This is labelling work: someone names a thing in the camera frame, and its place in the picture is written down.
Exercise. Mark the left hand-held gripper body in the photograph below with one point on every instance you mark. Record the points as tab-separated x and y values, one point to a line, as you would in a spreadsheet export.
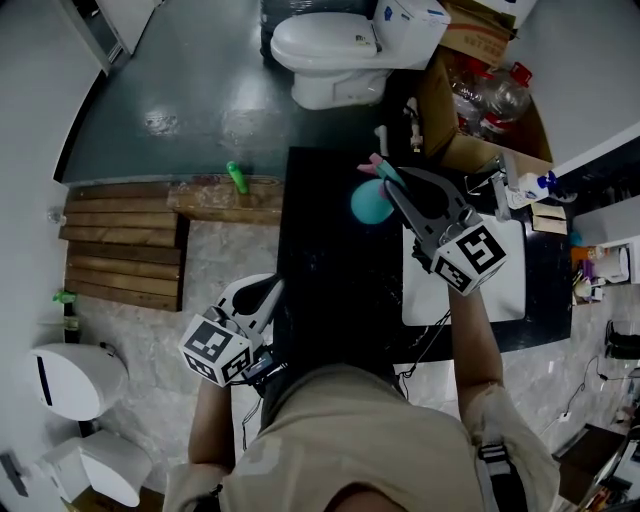
215	350

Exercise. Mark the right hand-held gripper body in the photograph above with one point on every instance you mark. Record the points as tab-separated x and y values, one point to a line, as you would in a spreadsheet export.
470	260

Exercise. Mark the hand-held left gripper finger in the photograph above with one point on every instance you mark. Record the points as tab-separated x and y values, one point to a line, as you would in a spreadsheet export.
270	307
235	290

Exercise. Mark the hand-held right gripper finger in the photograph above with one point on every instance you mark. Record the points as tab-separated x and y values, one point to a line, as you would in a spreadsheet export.
445	187
412	220

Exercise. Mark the teal spray bottle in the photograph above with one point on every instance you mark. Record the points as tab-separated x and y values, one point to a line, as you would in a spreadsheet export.
370	205

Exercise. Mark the person's left forearm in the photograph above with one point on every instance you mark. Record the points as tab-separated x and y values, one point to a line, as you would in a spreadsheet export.
212	425

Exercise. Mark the person's right forearm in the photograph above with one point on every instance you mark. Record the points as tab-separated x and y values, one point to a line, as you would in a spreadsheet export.
475	350

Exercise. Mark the white soap pump bottle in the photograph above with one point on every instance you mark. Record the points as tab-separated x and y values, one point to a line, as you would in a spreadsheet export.
522	190

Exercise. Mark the orange drink bottle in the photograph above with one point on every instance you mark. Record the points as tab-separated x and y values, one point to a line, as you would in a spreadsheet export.
587	252

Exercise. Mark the green cap cleaner bottle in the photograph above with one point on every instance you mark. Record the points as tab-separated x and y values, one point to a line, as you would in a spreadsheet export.
65	297

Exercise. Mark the small black screen device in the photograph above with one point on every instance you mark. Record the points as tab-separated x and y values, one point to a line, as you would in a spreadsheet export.
262	367

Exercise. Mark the white sink basin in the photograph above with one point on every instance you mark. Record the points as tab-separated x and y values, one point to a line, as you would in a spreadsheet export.
502	300

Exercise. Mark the chrome faucet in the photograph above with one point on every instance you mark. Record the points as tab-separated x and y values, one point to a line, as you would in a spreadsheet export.
500	195

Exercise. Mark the open cardboard box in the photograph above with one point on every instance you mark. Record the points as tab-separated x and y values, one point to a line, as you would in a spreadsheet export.
435	115

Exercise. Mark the black marble table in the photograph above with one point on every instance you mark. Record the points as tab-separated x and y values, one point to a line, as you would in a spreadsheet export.
340	280

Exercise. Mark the wooden beam step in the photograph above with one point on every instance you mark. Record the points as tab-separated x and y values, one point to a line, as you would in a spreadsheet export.
225	202

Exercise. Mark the small brown paper packet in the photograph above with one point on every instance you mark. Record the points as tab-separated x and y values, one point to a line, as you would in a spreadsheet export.
549	217

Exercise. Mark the clear jug red cap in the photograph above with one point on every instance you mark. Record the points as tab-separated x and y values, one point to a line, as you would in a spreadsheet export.
507	95
465	95

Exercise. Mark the wooden slat platform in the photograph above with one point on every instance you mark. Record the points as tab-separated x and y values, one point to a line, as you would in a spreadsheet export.
120	250

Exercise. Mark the white round bin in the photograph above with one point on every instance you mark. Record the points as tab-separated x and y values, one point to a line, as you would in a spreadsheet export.
75	380

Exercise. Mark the white cylinder roll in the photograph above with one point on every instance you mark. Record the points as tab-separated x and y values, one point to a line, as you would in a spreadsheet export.
614	262

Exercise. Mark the person's beige shirt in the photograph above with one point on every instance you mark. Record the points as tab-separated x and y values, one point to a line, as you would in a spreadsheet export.
350	450

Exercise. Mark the white power strip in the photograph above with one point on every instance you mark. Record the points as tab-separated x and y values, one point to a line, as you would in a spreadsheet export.
565	416

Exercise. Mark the white toilet with sticker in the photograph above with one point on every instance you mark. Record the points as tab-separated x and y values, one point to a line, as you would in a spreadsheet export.
325	45

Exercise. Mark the small round knob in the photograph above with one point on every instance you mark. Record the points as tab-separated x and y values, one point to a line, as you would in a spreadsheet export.
56	215

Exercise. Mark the dark wooden table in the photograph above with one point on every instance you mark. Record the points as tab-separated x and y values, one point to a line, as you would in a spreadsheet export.
590	457

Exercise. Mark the white door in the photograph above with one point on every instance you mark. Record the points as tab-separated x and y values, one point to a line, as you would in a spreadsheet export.
130	22

